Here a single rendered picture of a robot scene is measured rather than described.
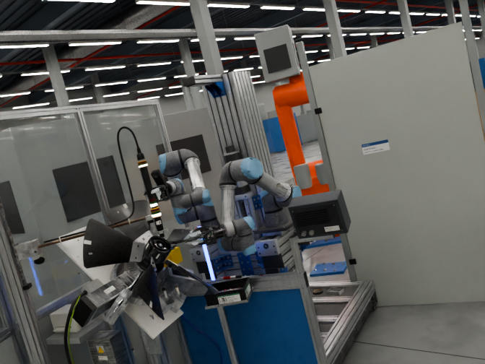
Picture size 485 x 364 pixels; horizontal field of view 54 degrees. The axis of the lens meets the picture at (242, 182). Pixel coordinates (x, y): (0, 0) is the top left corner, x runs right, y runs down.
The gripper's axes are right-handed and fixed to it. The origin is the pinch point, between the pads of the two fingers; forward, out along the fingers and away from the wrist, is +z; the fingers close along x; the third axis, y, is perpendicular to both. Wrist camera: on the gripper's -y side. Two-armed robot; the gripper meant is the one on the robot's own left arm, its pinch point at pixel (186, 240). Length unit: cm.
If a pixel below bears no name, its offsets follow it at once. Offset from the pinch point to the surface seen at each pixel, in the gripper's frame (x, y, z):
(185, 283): 20.8, 3.8, 6.7
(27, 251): -17, 4, 73
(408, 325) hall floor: 124, -51, -139
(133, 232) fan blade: -11.8, 0.9, 24.2
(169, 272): 12.0, 6.0, 12.5
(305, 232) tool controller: 8, 17, -58
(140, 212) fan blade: -18.6, -7.4, 19.0
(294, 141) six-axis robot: 24, -362, -180
